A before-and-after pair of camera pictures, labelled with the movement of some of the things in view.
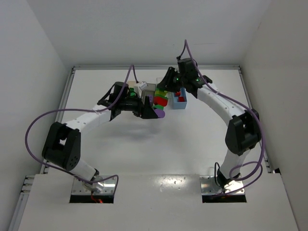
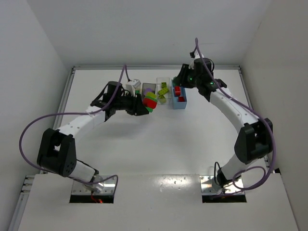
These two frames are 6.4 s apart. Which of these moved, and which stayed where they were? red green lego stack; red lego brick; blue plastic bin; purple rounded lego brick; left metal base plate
Moved: red green lego stack; purple rounded lego brick
Stayed: red lego brick; blue plastic bin; left metal base plate
